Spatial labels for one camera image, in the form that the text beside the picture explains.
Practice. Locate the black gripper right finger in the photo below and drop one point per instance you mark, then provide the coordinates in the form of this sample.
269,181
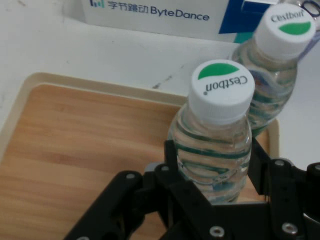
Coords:
295,195

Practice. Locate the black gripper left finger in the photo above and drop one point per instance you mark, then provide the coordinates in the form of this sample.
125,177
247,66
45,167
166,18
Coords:
125,195

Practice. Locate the water bottle with green label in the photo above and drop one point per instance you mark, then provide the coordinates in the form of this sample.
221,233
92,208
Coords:
220,85
275,75

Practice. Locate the wooden tray with cream rim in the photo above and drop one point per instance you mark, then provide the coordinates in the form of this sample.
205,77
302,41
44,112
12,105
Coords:
82,150

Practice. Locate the white and blue cardboard box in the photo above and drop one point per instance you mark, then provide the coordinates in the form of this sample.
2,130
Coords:
162,25

